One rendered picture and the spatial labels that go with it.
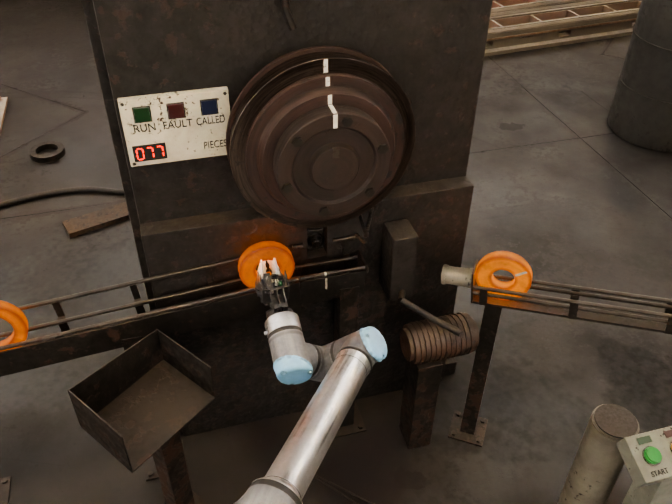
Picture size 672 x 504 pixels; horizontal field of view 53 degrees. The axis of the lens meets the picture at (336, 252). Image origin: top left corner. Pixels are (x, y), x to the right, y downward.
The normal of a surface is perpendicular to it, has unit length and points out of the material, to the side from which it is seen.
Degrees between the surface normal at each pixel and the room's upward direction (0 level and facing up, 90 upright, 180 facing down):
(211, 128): 90
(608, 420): 0
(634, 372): 0
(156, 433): 5
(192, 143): 90
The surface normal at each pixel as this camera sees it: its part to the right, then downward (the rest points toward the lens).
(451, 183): 0.01, -0.78
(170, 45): 0.27, 0.60
